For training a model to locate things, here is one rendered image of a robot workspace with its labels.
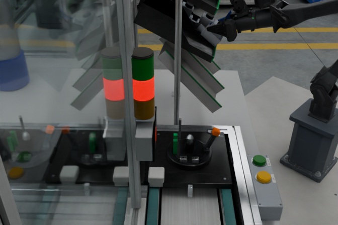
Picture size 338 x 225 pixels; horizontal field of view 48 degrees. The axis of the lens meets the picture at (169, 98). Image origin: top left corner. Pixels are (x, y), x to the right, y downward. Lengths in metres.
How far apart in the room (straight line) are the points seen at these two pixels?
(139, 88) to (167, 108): 0.79
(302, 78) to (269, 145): 2.33
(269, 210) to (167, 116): 0.62
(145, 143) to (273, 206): 0.43
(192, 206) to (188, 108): 0.58
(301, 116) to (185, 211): 0.47
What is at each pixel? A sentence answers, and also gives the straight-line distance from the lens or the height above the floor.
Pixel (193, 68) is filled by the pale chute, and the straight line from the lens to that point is 1.40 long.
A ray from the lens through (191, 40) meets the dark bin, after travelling 1.29.
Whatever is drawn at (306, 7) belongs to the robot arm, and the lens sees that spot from 1.16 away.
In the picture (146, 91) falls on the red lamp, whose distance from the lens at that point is 0.80.
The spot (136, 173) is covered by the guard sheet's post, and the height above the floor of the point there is 1.09.
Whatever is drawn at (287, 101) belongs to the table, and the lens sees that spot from 1.71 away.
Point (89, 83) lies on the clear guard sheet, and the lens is 0.45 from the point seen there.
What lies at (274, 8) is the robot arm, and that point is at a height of 1.38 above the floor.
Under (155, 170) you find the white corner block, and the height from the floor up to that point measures 0.99.
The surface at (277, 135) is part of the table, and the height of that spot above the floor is 0.86.
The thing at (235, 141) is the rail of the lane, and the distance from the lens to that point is 1.29.
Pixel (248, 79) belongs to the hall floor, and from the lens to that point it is 3.57.
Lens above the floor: 1.76
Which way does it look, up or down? 33 degrees down
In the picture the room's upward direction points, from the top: straight up
